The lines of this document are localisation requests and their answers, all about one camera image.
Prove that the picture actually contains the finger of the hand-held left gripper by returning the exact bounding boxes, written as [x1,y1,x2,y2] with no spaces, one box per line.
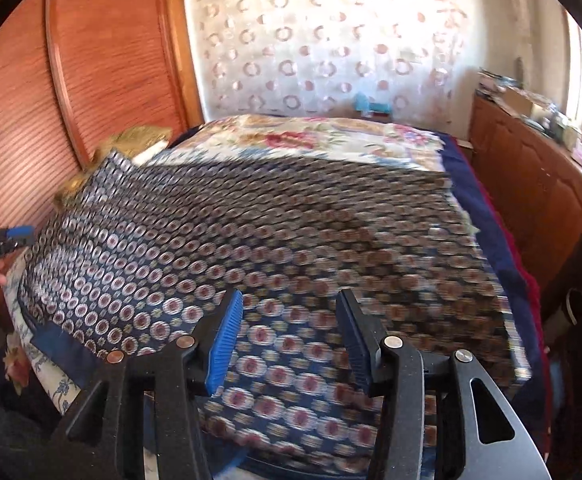
[2,225,36,250]

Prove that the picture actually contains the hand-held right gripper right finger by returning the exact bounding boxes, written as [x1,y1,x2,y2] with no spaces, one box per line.
[336,287,552,480]

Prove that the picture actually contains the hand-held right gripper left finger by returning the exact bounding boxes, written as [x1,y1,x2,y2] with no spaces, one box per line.
[46,287,246,480]

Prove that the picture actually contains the navy circle-patterned garment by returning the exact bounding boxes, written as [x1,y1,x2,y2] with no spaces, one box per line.
[21,147,534,461]

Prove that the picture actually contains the yellow gold cloth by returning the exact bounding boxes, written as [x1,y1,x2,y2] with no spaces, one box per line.
[53,125,174,211]

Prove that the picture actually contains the wooden slatted wardrobe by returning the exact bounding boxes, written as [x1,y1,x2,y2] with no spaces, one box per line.
[0,0,206,256]

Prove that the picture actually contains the floral blanket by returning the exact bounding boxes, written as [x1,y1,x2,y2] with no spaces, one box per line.
[168,115,446,171]

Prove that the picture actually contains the dark round object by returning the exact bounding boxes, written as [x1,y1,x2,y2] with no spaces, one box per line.
[546,285,582,361]

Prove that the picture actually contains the teal box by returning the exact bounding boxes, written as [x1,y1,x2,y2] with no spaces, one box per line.
[355,94,392,117]

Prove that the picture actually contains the wooden cabinet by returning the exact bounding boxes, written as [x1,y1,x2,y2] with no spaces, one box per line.
[468,95,582,311]

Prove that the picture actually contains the clutter pile on cabinet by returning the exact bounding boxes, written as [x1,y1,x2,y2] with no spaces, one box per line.
[476,60,582,181]

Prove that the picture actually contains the white curtain with pink rings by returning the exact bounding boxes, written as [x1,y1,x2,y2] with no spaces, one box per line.
[183,0,476,126]

